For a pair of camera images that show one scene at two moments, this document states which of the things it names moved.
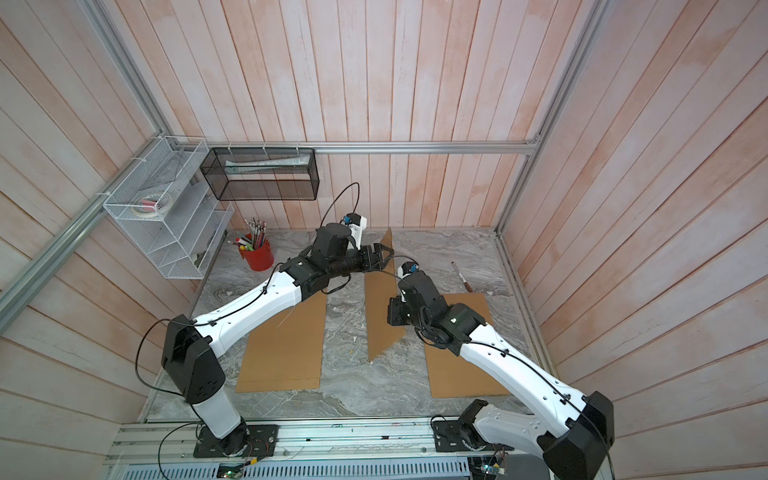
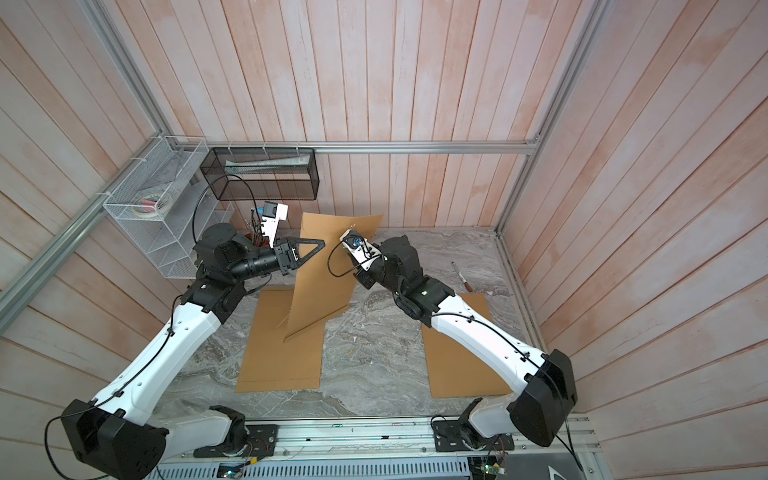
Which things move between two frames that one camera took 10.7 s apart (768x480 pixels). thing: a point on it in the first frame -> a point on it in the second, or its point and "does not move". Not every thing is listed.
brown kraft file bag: (288, 351) does not move
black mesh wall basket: (262, 174) does not move
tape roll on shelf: (150, 205) does not move
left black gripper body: (366, 263) -> (284, 257)
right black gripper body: (402, 314) -> (368, 280)
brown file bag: (454, 376) does not move
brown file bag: (379, 286) -> (325, 283)
